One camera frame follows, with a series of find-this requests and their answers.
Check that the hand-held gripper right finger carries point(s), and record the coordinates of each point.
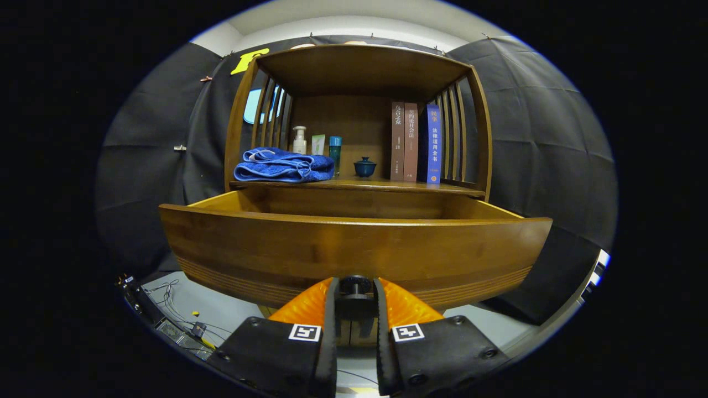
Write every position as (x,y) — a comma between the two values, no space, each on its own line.
(381,342)

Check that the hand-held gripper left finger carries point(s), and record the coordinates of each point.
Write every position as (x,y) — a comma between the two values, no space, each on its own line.
(331,342)

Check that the wooden drawer with black knob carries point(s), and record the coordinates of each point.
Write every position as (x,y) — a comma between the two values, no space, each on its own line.
(359,249)

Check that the wooden countertop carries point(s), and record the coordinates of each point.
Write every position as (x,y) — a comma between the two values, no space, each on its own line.
(387,184)

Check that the wooden cabinet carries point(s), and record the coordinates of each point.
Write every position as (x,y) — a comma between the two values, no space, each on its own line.
(359,66)

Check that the blue lidded teacup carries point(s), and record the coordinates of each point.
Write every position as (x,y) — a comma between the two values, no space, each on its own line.
(365,168)

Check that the folded blue towel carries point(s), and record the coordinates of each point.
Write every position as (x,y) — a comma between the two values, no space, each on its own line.
(276,166)

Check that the teal bottle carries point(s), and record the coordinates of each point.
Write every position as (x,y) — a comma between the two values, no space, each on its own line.
(335,152)

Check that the white and green tube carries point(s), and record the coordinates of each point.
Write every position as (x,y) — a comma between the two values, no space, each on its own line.
(318,146)

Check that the dark brown book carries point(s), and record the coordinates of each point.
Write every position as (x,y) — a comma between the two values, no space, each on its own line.
(397,143)

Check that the white pump bottle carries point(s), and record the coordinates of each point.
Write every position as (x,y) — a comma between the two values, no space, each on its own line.
(299,145)

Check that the reddish brown book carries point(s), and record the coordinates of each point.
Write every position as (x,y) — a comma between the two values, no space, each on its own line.
(411,143)

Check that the blue book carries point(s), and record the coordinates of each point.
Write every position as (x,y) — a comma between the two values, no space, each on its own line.
(434,143)

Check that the white panel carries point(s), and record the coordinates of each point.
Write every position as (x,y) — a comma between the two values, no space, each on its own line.
(594,273)

